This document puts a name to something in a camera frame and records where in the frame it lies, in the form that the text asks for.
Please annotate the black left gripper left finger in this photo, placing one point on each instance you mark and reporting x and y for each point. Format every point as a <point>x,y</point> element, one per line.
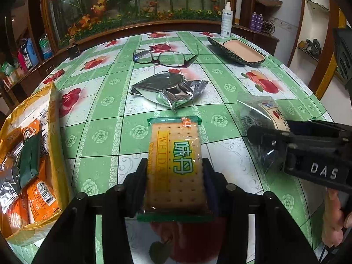
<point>135,189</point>

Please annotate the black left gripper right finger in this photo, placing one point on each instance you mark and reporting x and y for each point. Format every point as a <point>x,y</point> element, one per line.
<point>215,188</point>

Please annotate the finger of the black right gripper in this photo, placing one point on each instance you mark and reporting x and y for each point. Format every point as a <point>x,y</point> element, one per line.
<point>269,138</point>

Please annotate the Weidan green cracker pack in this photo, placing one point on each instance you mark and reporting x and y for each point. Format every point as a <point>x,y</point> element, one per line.
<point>175,187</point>

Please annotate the small orange snack packet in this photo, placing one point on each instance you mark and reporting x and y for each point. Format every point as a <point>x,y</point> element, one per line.
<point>42,201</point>

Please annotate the silver foil snack packet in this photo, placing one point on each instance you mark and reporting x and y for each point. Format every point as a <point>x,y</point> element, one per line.
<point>170,90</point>

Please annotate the person's right hand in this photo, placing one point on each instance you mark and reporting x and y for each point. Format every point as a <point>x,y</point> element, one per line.
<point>334,219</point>

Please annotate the clear plum candy bag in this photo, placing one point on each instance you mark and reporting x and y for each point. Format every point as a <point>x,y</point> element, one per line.
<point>264,112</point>

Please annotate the open glasses case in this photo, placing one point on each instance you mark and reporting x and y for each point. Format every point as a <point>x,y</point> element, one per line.
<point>237,51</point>

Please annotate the green fruit pattern tablecloth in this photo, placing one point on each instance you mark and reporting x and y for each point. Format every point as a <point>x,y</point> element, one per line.
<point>105,133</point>

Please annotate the dark green snack packet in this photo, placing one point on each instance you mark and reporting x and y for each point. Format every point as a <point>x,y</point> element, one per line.
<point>29,160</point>

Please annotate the purple bottles on shelf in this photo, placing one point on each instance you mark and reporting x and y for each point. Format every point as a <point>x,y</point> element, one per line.
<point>256,22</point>

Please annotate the black eyeglasses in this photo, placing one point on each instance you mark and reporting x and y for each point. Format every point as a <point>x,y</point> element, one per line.
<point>164,58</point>

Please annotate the yellow cardboard snack box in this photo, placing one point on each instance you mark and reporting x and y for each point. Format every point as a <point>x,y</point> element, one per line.
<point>40,112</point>

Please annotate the white spray bottle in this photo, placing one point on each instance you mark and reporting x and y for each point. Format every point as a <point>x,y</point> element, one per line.
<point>227,20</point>

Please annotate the blue box on shelf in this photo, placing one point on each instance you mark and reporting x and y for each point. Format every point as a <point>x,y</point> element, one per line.
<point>29,53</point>

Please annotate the flower garden mural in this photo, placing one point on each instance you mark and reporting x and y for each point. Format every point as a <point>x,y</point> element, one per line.
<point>79,19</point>

